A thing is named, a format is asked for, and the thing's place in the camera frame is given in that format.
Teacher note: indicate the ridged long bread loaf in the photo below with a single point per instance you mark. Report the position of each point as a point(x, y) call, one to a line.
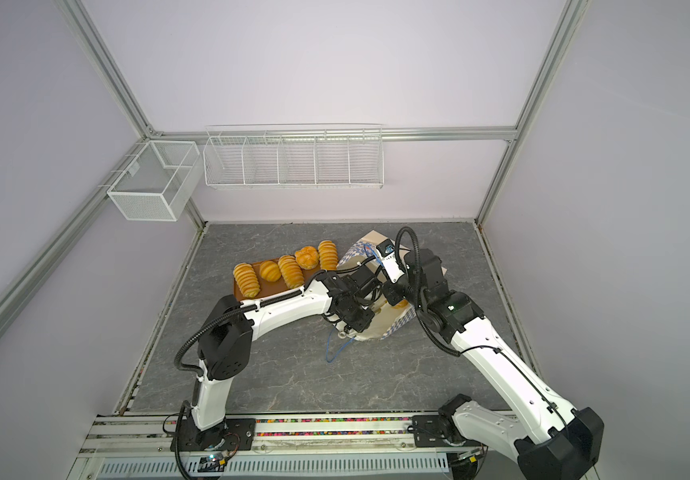
point(328, 255)

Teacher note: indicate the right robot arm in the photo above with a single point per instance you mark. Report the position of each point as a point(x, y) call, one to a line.
point(546, 436)

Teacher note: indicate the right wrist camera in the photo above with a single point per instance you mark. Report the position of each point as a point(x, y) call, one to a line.
point(387, 254)

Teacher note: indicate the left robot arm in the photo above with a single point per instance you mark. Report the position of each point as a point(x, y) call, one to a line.
point(221, 348)

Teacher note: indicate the white mesh box basket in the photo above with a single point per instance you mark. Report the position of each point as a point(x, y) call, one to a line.
point(158, 182)

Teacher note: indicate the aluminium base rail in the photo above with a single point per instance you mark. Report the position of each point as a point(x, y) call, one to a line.
point(372, 445)

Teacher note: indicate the pale muffin bread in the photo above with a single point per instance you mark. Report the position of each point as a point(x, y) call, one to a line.
point(307, 258)

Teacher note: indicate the brown plastic tray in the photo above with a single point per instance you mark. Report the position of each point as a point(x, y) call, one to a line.
point(268, 289)

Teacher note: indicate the yellow bread roll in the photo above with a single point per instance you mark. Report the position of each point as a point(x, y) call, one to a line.
point(270, 271)

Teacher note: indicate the white wire shelf basket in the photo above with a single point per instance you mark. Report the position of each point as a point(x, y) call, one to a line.
point(248, 162)

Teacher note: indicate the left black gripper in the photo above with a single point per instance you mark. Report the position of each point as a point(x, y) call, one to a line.
point(363, 323)

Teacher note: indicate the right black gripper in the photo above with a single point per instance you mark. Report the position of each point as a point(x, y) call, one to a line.
point(393, 297)

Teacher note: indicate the blue checkered paper bag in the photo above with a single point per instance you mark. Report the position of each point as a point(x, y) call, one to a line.
point(388, 319)

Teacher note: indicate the aluminium frame post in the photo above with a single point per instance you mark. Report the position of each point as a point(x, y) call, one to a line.
point(332, 130)

